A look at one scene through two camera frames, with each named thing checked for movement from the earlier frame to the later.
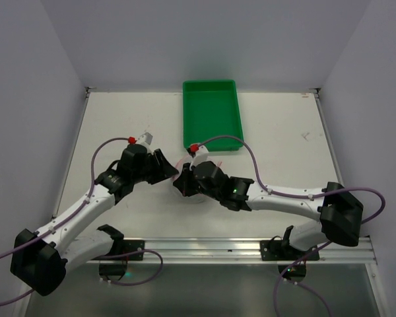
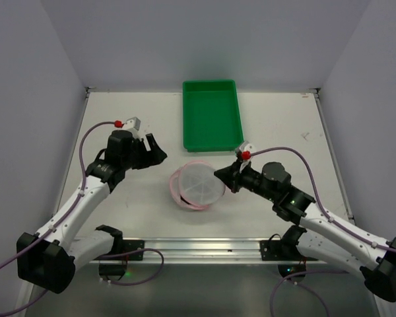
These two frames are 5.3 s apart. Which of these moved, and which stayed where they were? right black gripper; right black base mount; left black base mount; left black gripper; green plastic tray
Moved: left black gripper; right black gripper
Stayed: right black base mount; green plastic tray; left black base mount
